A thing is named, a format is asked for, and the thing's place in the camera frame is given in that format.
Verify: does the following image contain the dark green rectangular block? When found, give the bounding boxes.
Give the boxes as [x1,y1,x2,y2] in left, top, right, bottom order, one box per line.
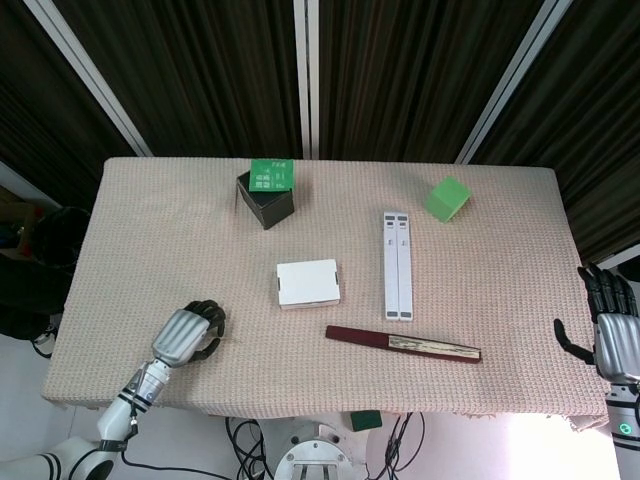
[349,409,384,432]

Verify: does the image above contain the beige waffle tablecloth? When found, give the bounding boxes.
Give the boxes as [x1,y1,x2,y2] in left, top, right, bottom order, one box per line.
[42,157,609,431]

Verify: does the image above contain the dark brown curtain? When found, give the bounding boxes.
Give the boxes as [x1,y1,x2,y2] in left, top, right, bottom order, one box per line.
[472,0,640,261]
[318,0,544,162]
[0,0,139,179]
[54,0,304,159]

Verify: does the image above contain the white cardboard box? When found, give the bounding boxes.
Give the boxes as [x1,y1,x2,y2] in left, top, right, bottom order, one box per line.
[275,258,346,311]

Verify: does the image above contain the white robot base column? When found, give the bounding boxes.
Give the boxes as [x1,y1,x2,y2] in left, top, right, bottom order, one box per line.
[259,414,371,480]

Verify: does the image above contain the dark red folding fan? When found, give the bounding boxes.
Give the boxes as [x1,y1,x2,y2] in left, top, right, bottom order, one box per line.
[325,324,484,365]

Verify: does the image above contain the white folded bar stand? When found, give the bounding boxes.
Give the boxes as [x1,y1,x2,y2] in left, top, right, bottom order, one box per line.
[382,211,416,323]

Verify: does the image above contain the black round bin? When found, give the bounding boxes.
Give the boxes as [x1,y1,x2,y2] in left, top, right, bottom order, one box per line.
[32,206,92,271]

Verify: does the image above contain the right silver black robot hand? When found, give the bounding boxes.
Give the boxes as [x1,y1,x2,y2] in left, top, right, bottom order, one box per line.
[553,263,640,385]

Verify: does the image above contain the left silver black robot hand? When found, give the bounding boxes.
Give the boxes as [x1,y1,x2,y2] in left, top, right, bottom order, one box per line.
[149,298,229,370]

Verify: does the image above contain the black cable bundle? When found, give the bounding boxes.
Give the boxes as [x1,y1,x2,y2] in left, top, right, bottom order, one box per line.
[224,417,269,480]
[377,412,427,480]

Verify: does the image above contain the green foam cube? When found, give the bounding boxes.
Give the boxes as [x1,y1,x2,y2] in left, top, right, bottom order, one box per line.
[424,175,473,224]

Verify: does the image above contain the dark open box green lid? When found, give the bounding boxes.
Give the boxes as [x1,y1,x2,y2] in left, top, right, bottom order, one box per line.
[234,158,296,231]

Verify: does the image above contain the white window pillar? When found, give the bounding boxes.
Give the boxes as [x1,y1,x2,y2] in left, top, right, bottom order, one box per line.
[454,0,574,165]
[34,0,154,157]
[293,0,321,160]

